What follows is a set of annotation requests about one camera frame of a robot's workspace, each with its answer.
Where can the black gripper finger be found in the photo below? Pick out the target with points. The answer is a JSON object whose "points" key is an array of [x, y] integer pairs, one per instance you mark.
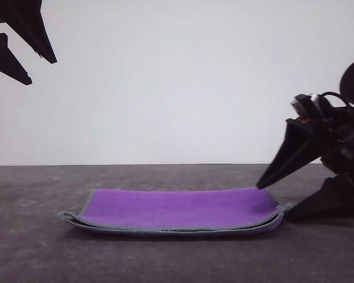
{"points": [[6, 59], [32, 29], [336, 200], [295, 147]]}

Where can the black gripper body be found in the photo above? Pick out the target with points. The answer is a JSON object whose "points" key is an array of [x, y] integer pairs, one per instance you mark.
{"points": [[1, 10], [351, 141]]}

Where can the purple towel with grey hem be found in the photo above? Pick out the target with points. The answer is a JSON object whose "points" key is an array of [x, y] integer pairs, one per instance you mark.
{"points": [[180, 209]]}

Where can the small silver camera box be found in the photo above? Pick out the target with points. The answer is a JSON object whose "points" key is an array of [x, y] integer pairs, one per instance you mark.
{"points": [[306, 106]]}

